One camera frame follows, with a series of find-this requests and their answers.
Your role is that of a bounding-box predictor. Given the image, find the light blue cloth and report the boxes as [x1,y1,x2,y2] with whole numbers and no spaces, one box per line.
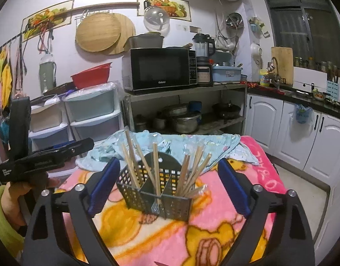
[75,130,259,172]

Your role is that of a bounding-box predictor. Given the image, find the grey container on microwave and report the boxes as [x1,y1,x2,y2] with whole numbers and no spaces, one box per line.
[124,33,164,51]

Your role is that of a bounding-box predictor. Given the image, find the left plastic drawer tower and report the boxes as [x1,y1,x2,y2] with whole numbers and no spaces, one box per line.
[29,95,73,151]

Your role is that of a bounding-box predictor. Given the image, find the pink cartoon blanket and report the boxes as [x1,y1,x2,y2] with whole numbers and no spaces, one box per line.
[93,136,286,265]

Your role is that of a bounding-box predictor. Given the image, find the black wok on shelf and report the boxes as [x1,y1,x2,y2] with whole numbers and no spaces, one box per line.
[212,103,241,119]

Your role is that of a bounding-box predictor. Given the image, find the plastic drawer tower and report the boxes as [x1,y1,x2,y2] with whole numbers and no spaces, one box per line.
[62,82,121,142]
[29,95,73,151]

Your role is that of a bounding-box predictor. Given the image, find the green sleeved left forearm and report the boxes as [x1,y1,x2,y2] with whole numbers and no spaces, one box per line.
[0,186,24,259]

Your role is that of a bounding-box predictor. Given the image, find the chopsticks pair lowest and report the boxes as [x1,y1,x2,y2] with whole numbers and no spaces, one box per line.
[184,184,207,199]

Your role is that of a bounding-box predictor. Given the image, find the dark window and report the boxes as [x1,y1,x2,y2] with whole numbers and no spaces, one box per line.
[266,0,340,68]

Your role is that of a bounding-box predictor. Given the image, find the yellow hanging cloth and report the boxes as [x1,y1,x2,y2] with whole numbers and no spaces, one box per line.
[0,46,13,111]

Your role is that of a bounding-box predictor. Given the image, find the light blue storage box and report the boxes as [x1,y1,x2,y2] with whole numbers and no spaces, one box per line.
[212,66,242,83]

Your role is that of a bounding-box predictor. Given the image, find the dark green utensil basket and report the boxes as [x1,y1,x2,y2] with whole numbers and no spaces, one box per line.
[117,153,192,222]

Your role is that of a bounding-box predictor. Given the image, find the round bamboo board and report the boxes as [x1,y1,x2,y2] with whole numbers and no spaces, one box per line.
[75,12,121,52]
[102,13,136,55]

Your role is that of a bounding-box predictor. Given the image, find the round bamboo board back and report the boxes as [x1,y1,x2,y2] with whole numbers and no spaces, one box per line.
[102,13,136,55]

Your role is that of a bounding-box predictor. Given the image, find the fruit picture left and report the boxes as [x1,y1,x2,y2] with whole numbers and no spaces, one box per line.
[21,0,74,42]

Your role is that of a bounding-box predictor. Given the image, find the chopsticks pair diagonal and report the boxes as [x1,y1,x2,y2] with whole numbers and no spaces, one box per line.
[135,141,156,188]
[175,154,190,196]

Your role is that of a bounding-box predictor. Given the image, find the round bamboo board front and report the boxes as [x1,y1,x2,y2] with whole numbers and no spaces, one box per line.
[75,12,121,52]

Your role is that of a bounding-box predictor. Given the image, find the glass pot lid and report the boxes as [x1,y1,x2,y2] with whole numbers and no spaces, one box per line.
[144,6,170,32]

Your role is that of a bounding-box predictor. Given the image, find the white kitchen cabinets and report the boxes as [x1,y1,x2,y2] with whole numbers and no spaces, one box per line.
[244,94,340,264]

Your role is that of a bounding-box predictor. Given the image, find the hanging steel bowl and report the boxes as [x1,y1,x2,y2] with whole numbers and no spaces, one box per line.
[225,12,244,29]

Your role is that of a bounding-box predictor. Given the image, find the blender with dark jar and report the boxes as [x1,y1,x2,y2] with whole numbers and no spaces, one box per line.
[192,34,216,86]

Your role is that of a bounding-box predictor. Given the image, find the person's left hand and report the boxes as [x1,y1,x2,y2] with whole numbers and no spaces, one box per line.
[0,176,61,231]

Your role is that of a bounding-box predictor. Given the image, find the fruit picture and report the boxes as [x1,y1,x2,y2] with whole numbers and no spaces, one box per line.
[21,0,74,42]
[137,0,192,22]

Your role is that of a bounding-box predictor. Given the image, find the right plastic drawer tower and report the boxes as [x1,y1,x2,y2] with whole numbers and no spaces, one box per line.
[62,82,121,142]

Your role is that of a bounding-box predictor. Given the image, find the black microwave oven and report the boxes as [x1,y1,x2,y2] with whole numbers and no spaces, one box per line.
[122,47,198,93]

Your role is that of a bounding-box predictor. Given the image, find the steel pot on shelf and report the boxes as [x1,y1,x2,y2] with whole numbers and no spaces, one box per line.
[172,112,201,134]

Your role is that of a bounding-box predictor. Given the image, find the green thermos bottle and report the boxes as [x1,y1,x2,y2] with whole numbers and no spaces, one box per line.
[39,54,57,94]

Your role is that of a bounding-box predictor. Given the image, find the chopsticks pair long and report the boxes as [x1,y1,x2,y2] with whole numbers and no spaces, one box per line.
[183,143,204,194]

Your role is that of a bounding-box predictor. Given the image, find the blue bag on cabinet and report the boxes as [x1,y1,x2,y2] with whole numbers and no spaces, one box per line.
[295,104,313,124]

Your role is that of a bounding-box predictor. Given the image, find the rectangular wooden cutting board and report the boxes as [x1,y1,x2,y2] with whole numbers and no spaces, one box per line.
[271,47,293,85]

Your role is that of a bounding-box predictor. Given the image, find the fruit picture right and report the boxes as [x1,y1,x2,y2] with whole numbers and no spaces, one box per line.
[137,0,192,22]

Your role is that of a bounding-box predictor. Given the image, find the metal shelf rack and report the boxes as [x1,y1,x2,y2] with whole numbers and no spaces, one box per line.
[120,84,247,135]

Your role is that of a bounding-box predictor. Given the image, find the red plastic basin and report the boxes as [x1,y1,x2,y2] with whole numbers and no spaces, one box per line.
[71,63,112,90]

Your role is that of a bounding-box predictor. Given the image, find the chopsticks pair vertical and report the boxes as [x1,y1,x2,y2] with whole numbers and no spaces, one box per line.
[152,142,161,214]

